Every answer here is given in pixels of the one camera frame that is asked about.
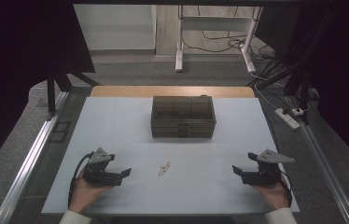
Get aluminium rail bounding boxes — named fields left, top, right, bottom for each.
left=284, top=96, right=349, bottom=224
left=0, top=91, right=71, bottom=224

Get person's right hand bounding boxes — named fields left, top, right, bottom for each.
left=250, top=174, right=290, bottom=211

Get person's left hand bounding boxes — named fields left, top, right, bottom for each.
left=68, top=169, right=113, bottom=215

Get white floor cable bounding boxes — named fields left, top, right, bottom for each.
left=250, top=73, right=279, bottom=110

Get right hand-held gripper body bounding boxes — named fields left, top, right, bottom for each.
left=242, top=148, right=296, bottom=187

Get white desk frame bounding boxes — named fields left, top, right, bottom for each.
left=174, top=4, right=264, bottom=74

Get white power strip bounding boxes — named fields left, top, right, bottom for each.
left=274, top=107, right=301, bottom=131

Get small gold hair clip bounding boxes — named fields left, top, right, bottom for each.
left=158, top=161, right=171, bottom=177

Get black floor cables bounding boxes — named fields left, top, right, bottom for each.
left=181, top=5, right=276, bottom=63

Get black curtain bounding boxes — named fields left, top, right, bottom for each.
left=255, top=0, right=349, bottom=178
left=0, top=0, right=96, bottom=181

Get dark transparent drawer box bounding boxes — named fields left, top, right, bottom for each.
left=150, top=95, right=217, bottom=139

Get white foam board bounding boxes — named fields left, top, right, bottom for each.
left=41, top=96, right=300, bottom=217

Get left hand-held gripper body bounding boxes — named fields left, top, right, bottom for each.
left=83, top=147, right=124, bottom=187

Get black metal stand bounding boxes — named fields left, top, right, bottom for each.
left=46, top=63, right=101, bottom=115
left=246, top=62, right=312, bottom=125

